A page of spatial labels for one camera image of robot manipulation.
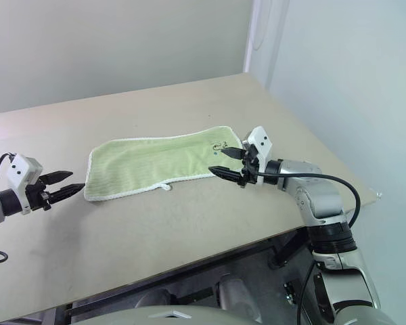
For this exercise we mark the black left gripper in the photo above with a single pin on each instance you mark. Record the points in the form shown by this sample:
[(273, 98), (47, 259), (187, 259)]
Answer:
[(39, 198)]

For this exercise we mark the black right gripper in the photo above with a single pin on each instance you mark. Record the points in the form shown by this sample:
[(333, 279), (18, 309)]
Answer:
[(249, 169)]

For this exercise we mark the green microfibre cloth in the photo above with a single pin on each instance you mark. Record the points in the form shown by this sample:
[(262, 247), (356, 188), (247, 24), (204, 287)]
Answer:
[(149, 162)]

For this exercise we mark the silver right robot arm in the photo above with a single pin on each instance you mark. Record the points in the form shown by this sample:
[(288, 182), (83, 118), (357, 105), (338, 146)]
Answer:
[(318, 199)]

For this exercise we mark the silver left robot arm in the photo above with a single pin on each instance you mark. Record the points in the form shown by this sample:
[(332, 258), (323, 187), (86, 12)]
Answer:
[(10, 201)]

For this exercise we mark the dark grey rounded robot leg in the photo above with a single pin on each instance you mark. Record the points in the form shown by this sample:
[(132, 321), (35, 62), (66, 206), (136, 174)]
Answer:
[(235, 294), (152, 298)]

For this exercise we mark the silver robot torso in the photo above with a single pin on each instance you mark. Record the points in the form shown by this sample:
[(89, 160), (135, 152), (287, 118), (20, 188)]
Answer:
[(196, 316)]

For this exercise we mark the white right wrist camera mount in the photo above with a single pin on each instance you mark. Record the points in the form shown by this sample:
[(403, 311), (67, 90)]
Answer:
[(261, 137)]

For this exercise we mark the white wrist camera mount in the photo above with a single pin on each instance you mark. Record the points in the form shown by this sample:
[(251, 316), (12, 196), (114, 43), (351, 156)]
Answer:
[(19, 171), (261, 137)]

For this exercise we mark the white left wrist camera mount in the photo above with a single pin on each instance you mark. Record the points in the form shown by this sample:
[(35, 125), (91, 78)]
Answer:
[(19, 171)]

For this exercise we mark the black metal table frame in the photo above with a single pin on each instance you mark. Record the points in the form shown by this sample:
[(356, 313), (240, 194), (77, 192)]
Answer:
[(284, 252)]

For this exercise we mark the white corner post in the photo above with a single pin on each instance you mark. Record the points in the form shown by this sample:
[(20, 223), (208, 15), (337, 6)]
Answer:
[(262, 34)]

